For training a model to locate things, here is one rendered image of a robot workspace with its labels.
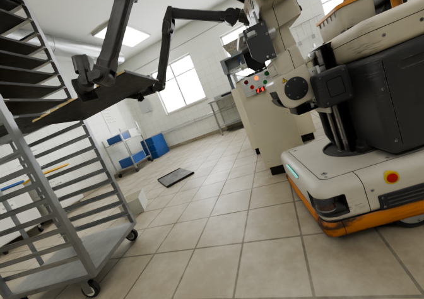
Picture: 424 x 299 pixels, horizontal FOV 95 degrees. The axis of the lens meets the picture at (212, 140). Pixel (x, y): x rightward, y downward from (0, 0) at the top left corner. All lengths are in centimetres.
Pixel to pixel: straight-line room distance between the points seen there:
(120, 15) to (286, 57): 69
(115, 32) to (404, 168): 119
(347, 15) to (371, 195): 73
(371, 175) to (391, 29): 52
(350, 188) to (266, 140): 86
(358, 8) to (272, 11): 34
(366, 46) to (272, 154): 103
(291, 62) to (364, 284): 87
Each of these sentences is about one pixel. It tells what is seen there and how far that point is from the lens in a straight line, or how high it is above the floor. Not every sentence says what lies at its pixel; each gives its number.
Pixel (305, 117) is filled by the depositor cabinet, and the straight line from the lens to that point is 234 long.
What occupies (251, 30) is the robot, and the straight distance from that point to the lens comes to 98.
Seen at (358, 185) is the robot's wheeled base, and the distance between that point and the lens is 95.
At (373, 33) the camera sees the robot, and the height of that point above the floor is 76.
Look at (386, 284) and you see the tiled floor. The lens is 96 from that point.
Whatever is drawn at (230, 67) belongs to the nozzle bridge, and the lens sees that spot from 243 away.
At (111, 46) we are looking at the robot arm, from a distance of 90.
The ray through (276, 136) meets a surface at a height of 33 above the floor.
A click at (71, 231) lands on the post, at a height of 40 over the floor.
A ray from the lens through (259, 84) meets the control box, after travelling 157.
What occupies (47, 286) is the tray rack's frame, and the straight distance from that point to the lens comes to 165.
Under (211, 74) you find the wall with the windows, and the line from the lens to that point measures 560.
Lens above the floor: 73
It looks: 9 degrees down
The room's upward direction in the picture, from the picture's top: 22 degrees counter-clockwise
